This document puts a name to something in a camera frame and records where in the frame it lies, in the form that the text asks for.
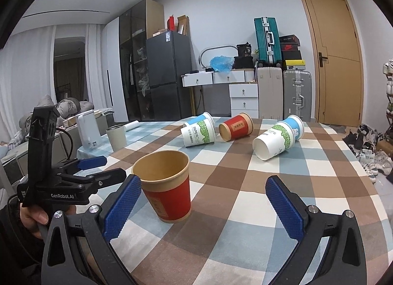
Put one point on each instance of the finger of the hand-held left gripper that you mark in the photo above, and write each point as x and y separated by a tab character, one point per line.
104	178
92	162

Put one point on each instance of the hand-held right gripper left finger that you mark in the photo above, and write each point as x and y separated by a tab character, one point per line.
118	208

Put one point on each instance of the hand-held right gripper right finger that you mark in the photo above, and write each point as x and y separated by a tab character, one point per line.
284	208

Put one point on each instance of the red and brown paper cup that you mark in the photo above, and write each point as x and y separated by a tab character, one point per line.
236	126
167	192

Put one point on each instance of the person's left forearm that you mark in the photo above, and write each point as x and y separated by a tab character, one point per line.
15	242

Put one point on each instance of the white and green paper cup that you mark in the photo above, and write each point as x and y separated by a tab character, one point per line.
276	140
196	134

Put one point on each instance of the person's left hand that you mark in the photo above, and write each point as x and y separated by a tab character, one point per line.
32	217

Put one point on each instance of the white electric kettle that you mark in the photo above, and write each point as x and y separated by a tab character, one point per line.
89	131

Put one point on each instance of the grey-green tumbler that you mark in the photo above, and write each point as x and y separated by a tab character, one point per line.
116	139

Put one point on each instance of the checked tablecloth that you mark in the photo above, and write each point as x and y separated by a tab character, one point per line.
245	196

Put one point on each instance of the white paper roll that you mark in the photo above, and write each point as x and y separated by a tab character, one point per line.
132	125

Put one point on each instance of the pile of grey clothes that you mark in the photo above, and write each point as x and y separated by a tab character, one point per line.
67	105

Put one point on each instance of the white curtain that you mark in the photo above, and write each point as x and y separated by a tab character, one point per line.
95	66
24	82

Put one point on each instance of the white wardrobe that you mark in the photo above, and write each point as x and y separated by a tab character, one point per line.
115	69

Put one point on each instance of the pile of shoes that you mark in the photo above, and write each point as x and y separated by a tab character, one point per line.
371	152

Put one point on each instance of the silver suitcase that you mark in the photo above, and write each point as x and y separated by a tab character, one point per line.
296	97

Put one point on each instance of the dark glass cabinet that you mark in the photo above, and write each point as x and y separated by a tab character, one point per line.
135	57

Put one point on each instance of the beige suitcase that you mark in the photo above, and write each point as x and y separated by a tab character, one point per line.
269	94

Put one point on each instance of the white drawer cabinet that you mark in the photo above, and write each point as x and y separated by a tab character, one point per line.
244	100

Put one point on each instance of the dark grey fridge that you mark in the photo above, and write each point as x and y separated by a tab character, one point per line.
167	73

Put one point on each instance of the wooden door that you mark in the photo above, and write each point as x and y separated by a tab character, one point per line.
334	88

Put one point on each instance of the white desk with drawers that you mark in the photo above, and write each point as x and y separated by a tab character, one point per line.
227	77

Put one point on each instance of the yellow and black box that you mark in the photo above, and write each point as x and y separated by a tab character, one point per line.
294	65

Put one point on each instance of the black bag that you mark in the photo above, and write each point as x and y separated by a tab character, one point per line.
244	59

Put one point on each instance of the blue plastic bag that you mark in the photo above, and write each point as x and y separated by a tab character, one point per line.
221	63

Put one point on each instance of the shoe rack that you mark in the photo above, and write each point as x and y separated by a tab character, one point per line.
389	88

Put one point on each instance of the red and black shoe box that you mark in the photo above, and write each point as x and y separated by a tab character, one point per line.
289	47

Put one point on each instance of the cardboard box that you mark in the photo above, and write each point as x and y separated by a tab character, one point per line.
183	25

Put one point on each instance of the teal suitcase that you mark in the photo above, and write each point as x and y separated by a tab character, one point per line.
265	42

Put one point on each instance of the oval mirror frame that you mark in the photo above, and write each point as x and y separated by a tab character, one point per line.
215	47

